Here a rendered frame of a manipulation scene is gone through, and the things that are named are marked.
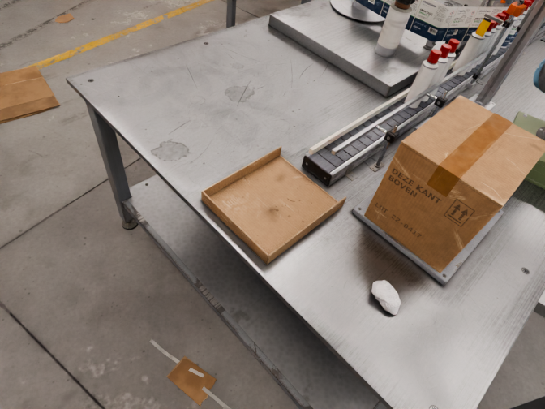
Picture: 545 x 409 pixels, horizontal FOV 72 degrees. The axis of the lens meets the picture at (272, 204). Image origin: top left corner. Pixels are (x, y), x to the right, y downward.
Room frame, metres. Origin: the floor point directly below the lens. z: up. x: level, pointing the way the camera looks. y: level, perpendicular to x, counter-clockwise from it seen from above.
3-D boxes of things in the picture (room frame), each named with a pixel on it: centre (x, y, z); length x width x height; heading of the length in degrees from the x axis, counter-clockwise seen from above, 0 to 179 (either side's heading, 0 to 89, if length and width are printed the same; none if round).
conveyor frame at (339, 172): (1.47, -0.61, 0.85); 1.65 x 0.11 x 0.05; 143
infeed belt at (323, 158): (1.47, -0.61, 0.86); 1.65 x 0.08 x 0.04; 143
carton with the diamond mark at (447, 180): (0.73, -0.44, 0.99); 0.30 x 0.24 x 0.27; 144
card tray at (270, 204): (0.68, 0.00, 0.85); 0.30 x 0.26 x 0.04; 143
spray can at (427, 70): (1.22, -0.42, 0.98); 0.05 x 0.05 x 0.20
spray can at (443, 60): (1.27, -0.46, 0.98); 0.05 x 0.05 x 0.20
